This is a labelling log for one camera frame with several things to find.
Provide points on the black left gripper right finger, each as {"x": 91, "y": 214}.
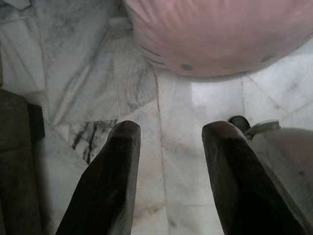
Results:
{"x": 239, "y": 183}

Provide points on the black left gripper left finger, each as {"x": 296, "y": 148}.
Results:
{"x": 110, "y": 183}

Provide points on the large grey fabric sofa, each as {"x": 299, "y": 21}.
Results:
{"x": 14, "y": 147}

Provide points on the pink fabric pillow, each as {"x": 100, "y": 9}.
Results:
{"x": 207, "y": 36}

